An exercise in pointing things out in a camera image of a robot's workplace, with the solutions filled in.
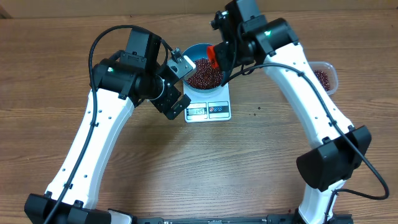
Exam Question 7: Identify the red scoop with blue handle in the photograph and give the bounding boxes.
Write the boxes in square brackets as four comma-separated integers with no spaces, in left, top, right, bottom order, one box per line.
[206,45,219,68]

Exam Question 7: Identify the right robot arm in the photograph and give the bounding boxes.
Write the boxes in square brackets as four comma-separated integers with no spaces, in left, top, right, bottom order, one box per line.
[207,1,371,223]

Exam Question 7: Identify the red beans in bowl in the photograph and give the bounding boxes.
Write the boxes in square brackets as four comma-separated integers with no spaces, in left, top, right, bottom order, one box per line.
[186,58,223,90]

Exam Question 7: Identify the white kitchen scale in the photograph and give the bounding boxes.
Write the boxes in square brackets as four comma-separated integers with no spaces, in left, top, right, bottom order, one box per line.
[183,82,232,123]

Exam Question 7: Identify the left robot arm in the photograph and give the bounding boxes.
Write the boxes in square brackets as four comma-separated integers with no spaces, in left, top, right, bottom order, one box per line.
[24,26,197,223]

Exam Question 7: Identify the blue bowl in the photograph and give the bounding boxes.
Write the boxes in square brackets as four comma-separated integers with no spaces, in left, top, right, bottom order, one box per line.
[183,44,222,93]

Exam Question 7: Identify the red beans in container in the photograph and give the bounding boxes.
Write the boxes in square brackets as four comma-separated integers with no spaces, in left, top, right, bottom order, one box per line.
[313,70,330,91]

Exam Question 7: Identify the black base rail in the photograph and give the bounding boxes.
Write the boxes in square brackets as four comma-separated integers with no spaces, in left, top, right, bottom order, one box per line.
[108,203,354,224]

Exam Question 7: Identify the clear plastic container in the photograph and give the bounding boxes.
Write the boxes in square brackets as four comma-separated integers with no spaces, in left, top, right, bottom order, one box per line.
[308,62,338,95]

